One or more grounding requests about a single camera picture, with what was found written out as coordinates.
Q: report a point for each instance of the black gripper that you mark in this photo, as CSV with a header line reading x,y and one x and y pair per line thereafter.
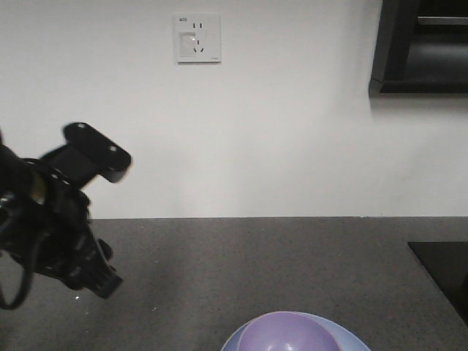
x,y
45,223

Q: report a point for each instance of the purple bowl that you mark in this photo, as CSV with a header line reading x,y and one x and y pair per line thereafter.
x,y
285,331

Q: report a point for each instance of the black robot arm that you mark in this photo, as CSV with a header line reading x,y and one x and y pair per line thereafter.
x,y
45,224

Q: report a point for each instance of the black gas cooktop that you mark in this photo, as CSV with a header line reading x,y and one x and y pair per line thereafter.
x,y
446,263

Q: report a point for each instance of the white wall socket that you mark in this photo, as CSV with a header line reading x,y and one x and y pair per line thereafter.
x,y
197,38

